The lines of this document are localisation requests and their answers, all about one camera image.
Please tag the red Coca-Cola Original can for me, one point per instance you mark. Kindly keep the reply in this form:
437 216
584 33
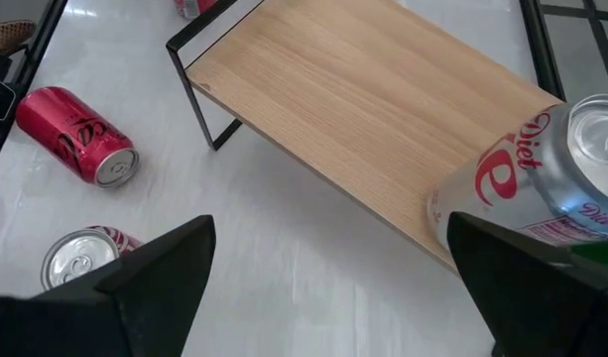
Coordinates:
75 258

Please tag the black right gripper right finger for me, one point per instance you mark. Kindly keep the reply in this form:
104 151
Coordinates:
546 307

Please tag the green Sprite can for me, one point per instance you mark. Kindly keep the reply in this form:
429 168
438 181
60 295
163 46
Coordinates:
601 253

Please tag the red Coke Zero can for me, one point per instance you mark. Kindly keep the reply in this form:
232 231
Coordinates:
70 129
197 6

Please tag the silver Diet Coke can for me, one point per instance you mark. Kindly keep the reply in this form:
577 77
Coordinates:
531 188

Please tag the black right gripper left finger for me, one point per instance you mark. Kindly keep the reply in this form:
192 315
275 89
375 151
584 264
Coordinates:
110 322

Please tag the tan woven object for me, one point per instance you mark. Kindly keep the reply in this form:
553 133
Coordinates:
8 35

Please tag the wooden shelf with black frame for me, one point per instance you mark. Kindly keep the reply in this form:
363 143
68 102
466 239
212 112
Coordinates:
358 99

